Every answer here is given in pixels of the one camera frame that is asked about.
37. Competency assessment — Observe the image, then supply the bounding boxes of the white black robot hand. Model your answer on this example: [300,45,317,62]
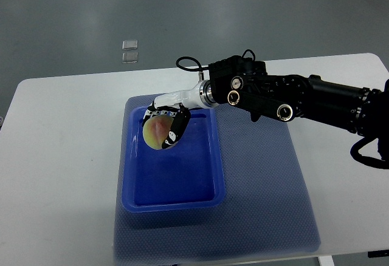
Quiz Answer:
[142,80,216,140]

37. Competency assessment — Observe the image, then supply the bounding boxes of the yellow red peach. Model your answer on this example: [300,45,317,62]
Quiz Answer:
[142,115,179,150]

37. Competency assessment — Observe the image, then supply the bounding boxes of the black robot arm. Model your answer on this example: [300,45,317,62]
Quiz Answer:
[194,55,388,169]

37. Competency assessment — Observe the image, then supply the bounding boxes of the upper silver floor plate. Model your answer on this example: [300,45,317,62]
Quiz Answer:
[122,39,138,50]

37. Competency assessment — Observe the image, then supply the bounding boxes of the blue plastic tray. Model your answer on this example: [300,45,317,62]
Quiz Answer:
[120,100,225,213]

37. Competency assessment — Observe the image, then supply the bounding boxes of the blue grey mesh mat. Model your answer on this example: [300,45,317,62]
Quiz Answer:
[114,95,321,265]

